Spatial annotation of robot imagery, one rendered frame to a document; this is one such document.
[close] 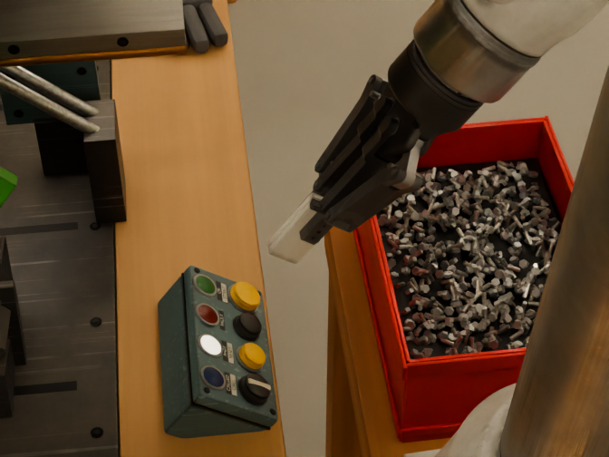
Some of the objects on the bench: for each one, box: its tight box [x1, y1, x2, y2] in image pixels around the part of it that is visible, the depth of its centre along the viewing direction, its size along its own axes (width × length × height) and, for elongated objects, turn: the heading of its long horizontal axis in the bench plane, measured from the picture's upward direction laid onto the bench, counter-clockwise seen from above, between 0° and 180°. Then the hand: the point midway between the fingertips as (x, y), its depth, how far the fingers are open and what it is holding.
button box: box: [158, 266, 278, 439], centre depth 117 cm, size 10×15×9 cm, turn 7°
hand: (304, 228), depth 114 cm, fingers closed
